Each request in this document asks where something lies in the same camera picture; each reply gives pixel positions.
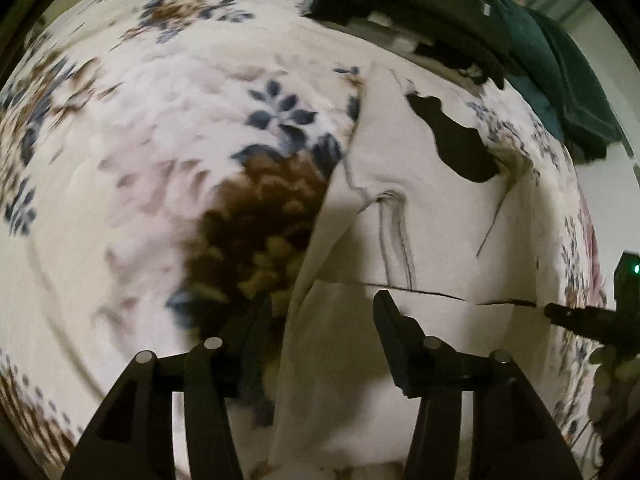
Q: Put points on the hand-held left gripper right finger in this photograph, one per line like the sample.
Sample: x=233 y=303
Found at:
x=395 y=340

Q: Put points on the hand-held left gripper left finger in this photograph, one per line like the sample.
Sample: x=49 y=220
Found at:
x=254 y=345

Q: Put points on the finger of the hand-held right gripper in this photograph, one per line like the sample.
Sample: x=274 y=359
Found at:
x=580 y=319

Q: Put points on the white garment with black patch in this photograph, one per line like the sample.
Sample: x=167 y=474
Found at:
x=430 y=240

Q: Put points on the person's right hand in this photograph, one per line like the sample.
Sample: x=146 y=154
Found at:
x=607 y=385

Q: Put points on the floral fleece blanket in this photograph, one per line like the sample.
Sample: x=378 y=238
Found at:
x=150 y=160

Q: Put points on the teal green garment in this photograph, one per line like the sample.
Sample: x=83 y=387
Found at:
x=555 y=60

